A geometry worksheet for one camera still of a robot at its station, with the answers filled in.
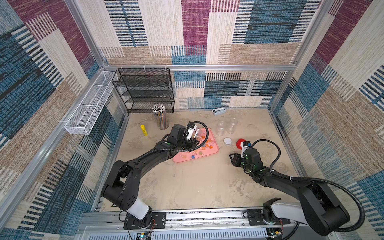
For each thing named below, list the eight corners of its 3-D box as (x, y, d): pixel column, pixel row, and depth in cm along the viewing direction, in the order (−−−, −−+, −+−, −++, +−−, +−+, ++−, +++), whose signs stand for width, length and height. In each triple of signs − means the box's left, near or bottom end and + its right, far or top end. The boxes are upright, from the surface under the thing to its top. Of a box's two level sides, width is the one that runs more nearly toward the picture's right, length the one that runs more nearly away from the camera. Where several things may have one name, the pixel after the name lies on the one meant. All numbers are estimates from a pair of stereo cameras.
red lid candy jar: (226, 134, 109) (229, 123, 99) (225, 129, 112) (228, 118, 102) (234, 134, 109) (238, 123, 99) (233, 129, 112) (237, 118, 102)
